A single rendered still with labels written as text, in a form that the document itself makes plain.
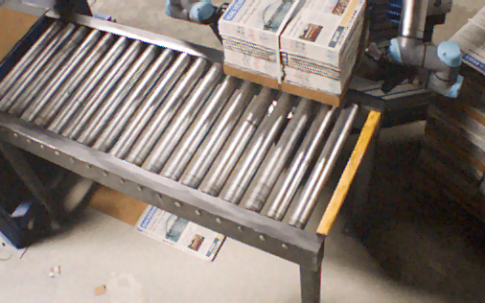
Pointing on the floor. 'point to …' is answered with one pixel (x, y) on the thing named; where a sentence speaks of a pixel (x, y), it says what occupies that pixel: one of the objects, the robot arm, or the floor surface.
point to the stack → (454, 130)
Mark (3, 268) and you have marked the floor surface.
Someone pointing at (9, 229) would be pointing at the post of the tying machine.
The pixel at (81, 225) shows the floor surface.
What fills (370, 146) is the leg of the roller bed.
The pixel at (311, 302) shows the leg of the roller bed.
